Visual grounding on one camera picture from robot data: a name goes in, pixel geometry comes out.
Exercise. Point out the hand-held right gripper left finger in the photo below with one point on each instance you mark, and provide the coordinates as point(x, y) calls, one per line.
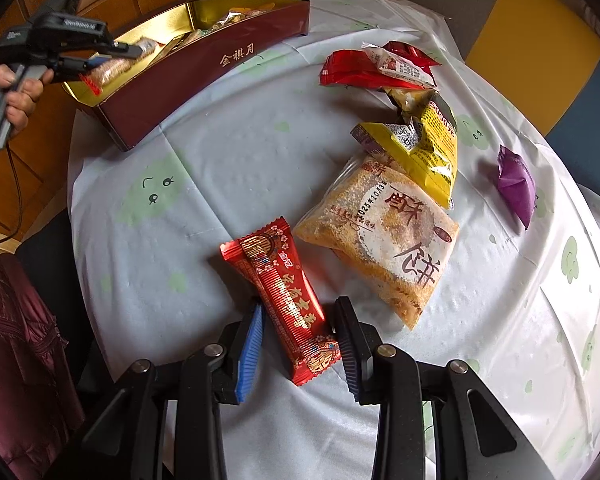
point(247, 360)

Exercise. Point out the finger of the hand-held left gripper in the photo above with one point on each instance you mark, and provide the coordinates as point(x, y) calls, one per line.
point(82, 65)
point(127, 50)

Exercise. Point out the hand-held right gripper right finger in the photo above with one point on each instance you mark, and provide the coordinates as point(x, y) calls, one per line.
point(351, 360)

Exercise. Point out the sesame bar packet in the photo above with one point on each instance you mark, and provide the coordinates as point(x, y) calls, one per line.
point(112, 67)

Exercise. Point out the bright red patterned snack packet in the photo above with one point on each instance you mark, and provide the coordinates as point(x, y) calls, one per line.
point(280, 295)

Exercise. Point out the maroon box with gold interior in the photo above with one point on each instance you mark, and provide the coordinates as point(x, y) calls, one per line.
point(205, 75)

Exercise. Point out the sesame cake packet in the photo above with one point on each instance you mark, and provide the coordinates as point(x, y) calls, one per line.
point(380, 240)

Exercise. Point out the person's left hand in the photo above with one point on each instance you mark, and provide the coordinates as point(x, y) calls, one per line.
point(20, 107)

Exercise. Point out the pile of mixed snack packets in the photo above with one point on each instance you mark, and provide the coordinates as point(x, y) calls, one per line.
point(230, 16)

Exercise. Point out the white tablecloth with green print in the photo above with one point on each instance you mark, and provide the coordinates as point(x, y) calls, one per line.
point(230, 160)

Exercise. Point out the yellow snack packet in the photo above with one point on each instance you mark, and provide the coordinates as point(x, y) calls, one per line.
point(430, 160)

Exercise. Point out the dark red foil snack packet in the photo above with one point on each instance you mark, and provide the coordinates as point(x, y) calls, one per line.
point(412, 52)
point(342, 67)

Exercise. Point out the maroon jacket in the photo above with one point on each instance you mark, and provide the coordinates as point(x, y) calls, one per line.
point(20, 360)

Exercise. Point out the purple snack packet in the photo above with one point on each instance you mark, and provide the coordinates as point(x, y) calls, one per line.
point(515, 185)

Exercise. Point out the golden snack packet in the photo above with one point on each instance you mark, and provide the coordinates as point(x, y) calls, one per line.
point(407, 101)

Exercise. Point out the white and red snack packet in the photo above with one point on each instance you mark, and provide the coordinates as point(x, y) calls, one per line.
point(400, 72)

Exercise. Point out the grey yellow blue chair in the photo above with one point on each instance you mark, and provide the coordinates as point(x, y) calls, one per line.
point(525, 45)

